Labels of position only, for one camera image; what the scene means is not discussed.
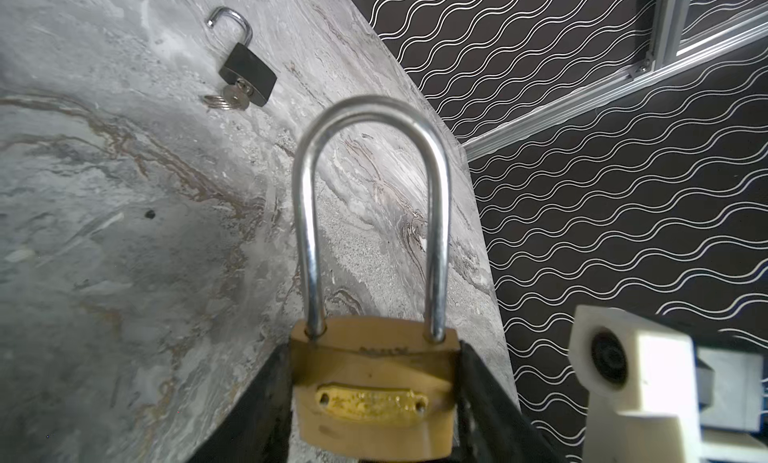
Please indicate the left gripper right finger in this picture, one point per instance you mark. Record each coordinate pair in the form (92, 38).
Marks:
(491, 427)

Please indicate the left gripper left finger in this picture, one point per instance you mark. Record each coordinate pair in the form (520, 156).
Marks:
(258, 427)

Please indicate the brass padlock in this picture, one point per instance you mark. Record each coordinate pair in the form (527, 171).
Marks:
(373, 388)

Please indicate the small silver key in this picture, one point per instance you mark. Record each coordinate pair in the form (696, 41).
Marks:
(232, 97)

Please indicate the small black padlock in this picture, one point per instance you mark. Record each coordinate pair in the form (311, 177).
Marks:
(242, 66)

